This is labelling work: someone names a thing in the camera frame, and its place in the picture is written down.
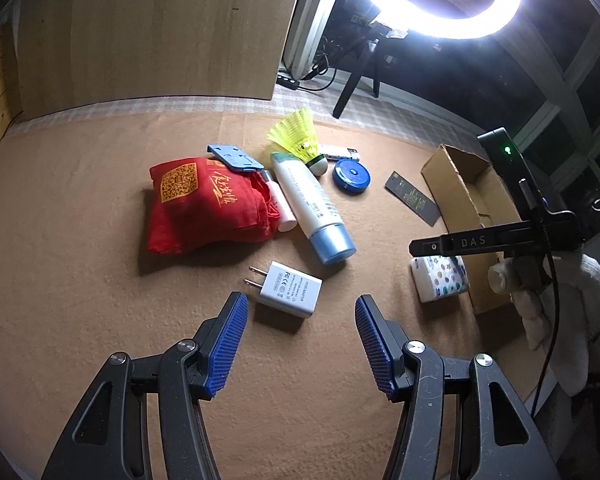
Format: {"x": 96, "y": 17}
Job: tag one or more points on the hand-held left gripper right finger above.
{"x": 375, "y": 350}

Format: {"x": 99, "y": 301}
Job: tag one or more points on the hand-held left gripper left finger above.
{"x": 227, "y": 345}

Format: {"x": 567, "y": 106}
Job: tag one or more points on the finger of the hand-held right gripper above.
{"x": 460, "y": 245}

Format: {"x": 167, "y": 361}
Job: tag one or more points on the printed tissue pack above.
{"x": 437, "y": 277}

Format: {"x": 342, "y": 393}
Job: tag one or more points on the cardboard box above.
{"x": 460, "y": 185}

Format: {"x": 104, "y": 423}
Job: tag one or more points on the black card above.
{"x": 412, "y": 199}

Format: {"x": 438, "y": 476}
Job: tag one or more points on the white charger adapter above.
{"x": 292, "y": 290}

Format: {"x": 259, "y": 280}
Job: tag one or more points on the blue round tape measure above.
{"x": 351, "y": 175}

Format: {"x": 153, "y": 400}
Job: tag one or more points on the red cloth bag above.
{"x": 205, "y": 210}

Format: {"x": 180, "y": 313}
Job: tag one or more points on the small pink bottle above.
{"x": 280, "y": 205}

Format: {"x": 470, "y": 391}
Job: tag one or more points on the white tube with blue cap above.
{"x": 310, "y": 205}

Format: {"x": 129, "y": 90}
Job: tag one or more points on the white lighter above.
{"x": 335, "y": 151}

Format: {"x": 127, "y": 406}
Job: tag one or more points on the blue plastic holder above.
{"x": 230, "y": 157}

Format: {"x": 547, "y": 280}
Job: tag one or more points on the yellow shuttlecock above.
{"x": 295, "y": 132}

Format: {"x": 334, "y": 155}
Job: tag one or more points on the person's right hand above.
{"x": 580, "y": 310}

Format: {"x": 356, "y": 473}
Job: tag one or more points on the checkered cloth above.
{"x": 405, "y": 115}

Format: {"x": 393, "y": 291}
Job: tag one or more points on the black tripod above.
{"x": 352, "y": 80}

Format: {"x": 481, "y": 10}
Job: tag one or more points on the black power strip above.
{"x": 287, "y": 81}

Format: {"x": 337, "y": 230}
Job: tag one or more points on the white framed panel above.
{"x": 305, "y": 20}

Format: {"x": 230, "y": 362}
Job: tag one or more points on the light wooden board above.
{"x": 155, "y": 35}

